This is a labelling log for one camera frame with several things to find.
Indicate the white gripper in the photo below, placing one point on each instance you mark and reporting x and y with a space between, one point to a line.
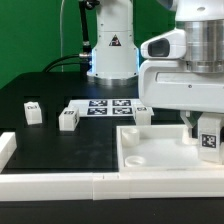
168 84

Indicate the white square tabletop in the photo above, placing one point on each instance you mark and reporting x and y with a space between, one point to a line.
159 148

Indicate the white sheet with markers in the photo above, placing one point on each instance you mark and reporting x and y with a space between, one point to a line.
108 107

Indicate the white U-shaped fence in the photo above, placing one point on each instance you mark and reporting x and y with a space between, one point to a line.
103 186

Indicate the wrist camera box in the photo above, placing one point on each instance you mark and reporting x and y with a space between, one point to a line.
170 45

